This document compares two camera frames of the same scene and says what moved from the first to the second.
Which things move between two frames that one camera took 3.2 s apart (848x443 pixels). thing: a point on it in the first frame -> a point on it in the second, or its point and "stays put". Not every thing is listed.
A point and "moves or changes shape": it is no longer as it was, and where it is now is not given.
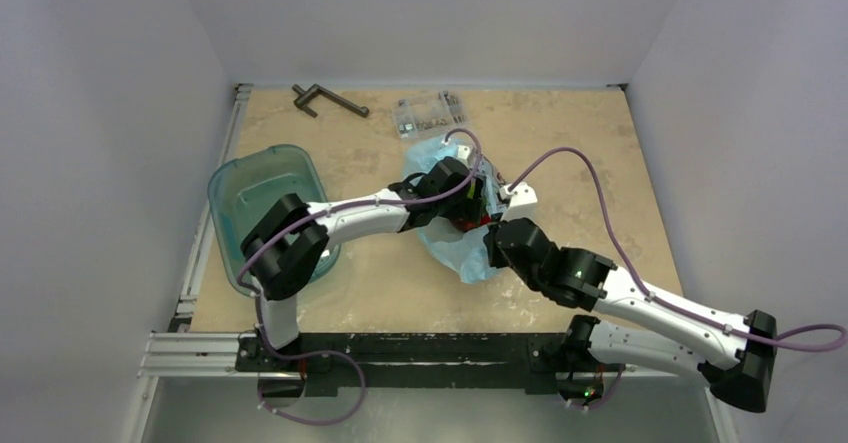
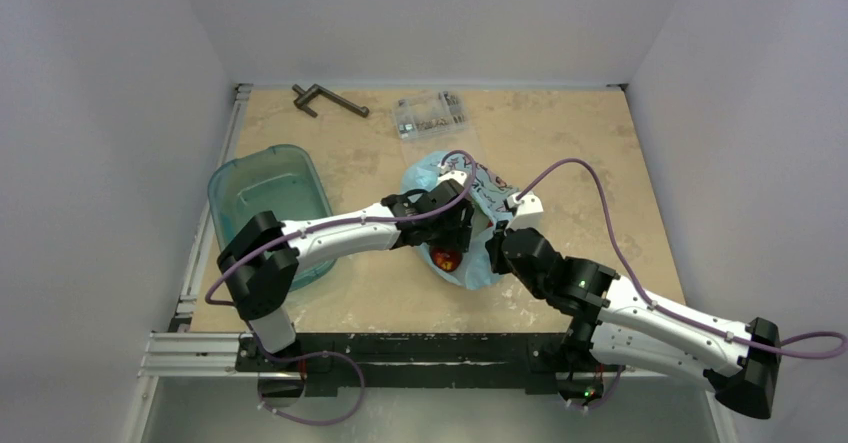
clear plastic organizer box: (434, 112) stays put
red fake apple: (484, 220) -> (446, 259)
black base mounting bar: (416, 362) stays put
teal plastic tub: (240, 190) stays put
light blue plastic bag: (463, 252) moves or changes shape
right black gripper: (494, 242) stays put
